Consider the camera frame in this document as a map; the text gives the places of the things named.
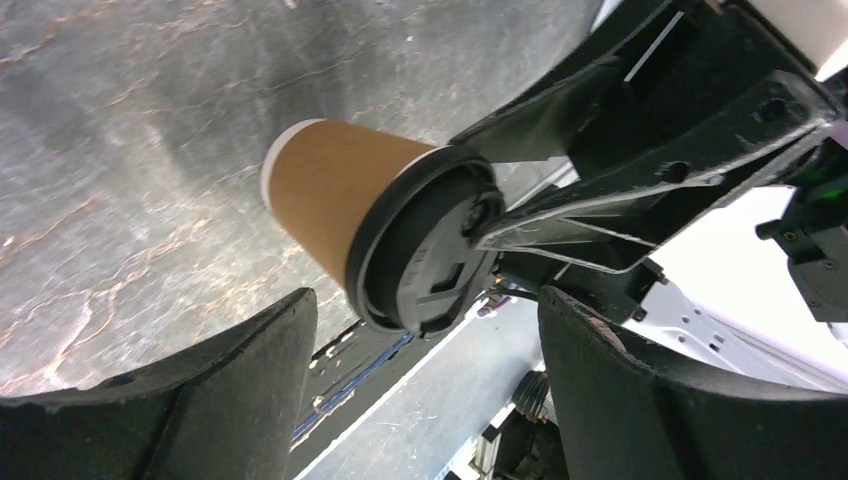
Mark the black coffee cup lid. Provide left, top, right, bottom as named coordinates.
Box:
left=344, top=146, right=505, bottom=337

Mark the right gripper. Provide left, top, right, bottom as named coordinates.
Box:
left=473, top=1, right=847, bottom=325

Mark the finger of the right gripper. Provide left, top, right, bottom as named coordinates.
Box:
left=450, top=1, right=697, bottom=163

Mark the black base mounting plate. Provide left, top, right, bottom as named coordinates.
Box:
left=285, top=320, right=415, bottom=479

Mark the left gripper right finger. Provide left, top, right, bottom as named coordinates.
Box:
left=538, top=286, right=847, bottom=479

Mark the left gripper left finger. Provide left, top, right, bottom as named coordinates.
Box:
left=1, top=288, right=317, bottom=479

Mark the brown paper coffee cup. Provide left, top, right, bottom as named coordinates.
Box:
left=260, top=118, right=437, bottom=287

